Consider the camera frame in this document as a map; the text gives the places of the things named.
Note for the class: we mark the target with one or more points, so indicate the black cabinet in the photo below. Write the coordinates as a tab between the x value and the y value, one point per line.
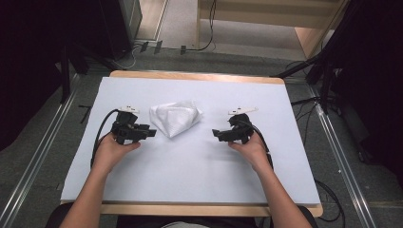
117	25

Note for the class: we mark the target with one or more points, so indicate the light wooden furniture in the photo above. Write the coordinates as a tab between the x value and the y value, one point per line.
263	12

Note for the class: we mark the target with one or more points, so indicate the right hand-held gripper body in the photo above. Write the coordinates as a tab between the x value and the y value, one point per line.
240	128

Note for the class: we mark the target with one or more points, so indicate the wooden table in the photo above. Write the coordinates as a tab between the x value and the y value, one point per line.
196	76

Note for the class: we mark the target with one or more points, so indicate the white table mat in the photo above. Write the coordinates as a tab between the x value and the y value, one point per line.
190	164

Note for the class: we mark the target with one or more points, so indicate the white mesh laundry bag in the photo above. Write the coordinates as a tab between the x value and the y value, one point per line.
174	117

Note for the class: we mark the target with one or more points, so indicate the aluminium floor rail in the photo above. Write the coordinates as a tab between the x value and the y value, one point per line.
343	161
34	158

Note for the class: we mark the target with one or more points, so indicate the person's dark clothing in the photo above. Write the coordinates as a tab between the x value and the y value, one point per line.
139	222

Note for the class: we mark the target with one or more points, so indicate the person's left hand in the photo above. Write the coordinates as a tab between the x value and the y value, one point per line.
109	153

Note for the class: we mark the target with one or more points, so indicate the person's right hand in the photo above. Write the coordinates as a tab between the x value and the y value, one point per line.
252	152

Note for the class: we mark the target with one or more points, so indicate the black metal stand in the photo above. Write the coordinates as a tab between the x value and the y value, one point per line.
320	69

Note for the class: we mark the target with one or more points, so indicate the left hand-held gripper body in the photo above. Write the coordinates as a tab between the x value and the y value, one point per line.
126	131

